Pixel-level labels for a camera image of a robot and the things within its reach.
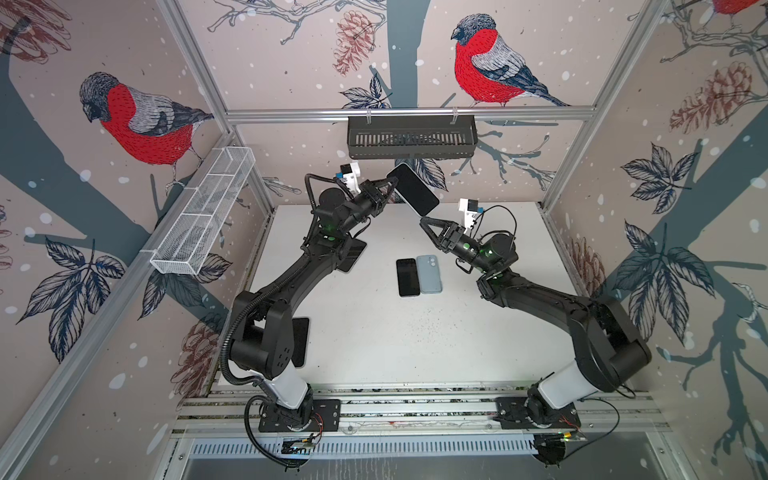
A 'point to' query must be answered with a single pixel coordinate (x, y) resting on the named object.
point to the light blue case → (429, 275)
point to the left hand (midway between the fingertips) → (399, 179)
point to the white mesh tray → (204, 210)
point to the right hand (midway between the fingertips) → (418, 229)
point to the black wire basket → (376, 139)
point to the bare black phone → (407, 277)
